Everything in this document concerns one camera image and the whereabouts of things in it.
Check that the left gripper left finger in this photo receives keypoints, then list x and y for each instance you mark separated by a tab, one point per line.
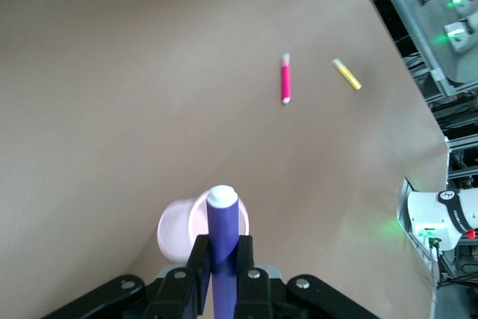
179	289

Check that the purple marker pen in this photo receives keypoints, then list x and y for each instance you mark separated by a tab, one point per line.
222	229

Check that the brown paper table cover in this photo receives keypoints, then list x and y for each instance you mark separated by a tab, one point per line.
149	91

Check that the aluminium table frame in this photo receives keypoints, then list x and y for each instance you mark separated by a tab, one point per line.
411	16

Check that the pink highlighter pen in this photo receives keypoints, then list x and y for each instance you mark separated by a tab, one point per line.
285	80

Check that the pink mesh pen holder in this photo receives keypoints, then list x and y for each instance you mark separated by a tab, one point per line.
175	229

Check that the yellow highlighter pen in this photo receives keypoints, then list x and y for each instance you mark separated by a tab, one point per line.
347	74

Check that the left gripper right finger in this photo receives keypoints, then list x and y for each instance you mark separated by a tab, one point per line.
257	293

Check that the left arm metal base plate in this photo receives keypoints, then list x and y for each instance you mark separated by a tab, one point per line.
403	199

